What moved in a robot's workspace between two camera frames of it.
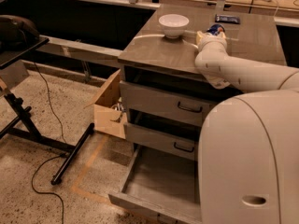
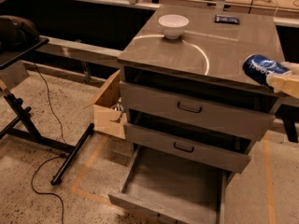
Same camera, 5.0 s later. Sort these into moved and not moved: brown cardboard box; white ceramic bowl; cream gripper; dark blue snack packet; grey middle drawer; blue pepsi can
Moved: cream gripper; blue pepsi can
Not moved: white ceramic bowl; dark blue snack packet; brown cardboard box; grey middle drawer
